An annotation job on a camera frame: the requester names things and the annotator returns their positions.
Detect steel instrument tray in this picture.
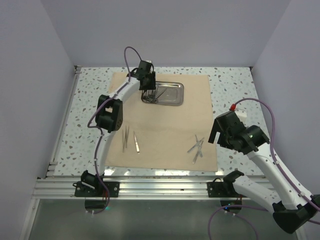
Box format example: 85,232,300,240
143,81,184,107

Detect beige cloth wrap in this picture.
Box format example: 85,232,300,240
105,73,218,172

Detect steel pointed tweezers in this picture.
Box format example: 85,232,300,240
122,125,130,153

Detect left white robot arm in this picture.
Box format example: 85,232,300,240
81,60,156,197

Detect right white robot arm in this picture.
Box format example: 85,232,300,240
207,111,320,234

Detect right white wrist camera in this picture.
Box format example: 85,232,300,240
229,104,248,122

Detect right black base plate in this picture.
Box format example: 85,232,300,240
206,181,240,198

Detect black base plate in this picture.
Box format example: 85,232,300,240
72,181,120,198
206,181,240,198

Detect aluminium mounting rail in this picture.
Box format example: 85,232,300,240
32,174,276,201

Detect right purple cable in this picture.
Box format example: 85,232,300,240
207,97,320,240

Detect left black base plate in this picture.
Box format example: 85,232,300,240
72,181,120,198

